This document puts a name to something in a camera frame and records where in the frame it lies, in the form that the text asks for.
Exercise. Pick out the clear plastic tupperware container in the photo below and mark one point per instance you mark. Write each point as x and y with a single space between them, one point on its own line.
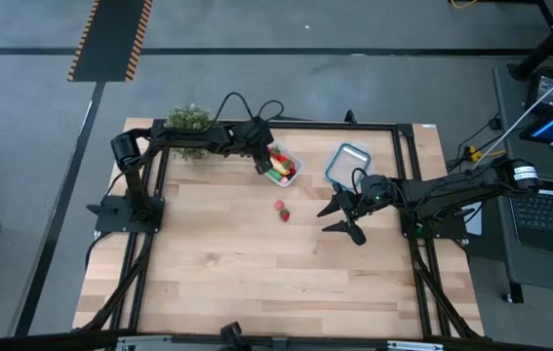
297 167

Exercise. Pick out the red toy pepper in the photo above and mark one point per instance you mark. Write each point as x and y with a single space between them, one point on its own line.
281 159

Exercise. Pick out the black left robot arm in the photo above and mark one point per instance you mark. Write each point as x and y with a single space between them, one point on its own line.
188 139

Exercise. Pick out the long-stemmed red toy cherry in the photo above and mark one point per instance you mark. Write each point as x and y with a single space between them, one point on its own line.
291 171

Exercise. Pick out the black stand leg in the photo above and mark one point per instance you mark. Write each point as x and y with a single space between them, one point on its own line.
549 44

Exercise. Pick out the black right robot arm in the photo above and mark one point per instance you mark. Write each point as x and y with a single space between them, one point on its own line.
442 190

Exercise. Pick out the clear lid with teal rim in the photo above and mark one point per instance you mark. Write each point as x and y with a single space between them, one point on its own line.
346 161

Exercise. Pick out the green toy cucumber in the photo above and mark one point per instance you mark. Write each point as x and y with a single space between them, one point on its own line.
273 174

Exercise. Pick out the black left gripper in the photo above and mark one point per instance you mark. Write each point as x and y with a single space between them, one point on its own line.
256 141

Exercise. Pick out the green artificial potted plant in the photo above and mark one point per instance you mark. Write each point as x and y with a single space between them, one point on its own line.
188 117

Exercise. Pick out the black clamp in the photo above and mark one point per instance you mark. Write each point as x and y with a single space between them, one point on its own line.
350 118

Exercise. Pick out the black and silver beam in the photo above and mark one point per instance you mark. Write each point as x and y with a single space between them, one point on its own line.
37 341

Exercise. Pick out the black aluminium table frame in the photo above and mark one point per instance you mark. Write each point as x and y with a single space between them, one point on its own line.
320 126

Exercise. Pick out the black hazard-striped floor mat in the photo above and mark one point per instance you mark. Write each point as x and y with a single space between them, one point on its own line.
110 39

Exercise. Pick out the black power adapter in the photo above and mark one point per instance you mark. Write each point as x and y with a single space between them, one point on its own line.
545 90

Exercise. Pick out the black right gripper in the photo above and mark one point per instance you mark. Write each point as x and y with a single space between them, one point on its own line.
356 207

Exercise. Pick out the laptop computer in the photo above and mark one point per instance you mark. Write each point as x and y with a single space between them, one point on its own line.
539 273

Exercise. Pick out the black laptop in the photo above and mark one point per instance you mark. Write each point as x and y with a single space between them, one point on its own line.
549 214

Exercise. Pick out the yellow plug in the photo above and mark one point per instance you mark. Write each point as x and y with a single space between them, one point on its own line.
474 155

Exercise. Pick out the yellow toy banana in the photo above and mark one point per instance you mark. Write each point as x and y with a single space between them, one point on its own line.
281 167

